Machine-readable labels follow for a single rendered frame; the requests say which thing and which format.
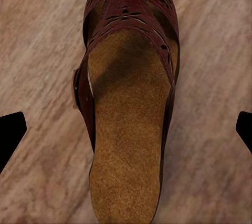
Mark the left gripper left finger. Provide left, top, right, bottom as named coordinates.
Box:
left=0, top=111, right=27, bottom=173

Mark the sandal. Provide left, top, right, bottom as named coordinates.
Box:
left=71, top=0, right=180, bottom=224

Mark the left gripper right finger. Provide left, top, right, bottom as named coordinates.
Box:
left=236, top=111, right=252, bottom=152

